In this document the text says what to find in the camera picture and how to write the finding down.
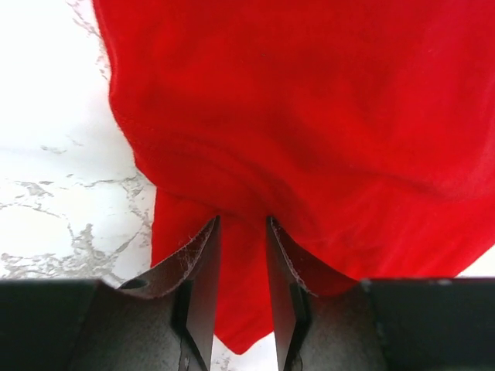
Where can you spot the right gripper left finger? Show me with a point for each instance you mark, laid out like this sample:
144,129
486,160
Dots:
189,278

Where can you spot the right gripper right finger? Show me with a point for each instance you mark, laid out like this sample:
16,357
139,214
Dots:
290,295

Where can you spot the red t shirt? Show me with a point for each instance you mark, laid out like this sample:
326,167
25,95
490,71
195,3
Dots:
366,128

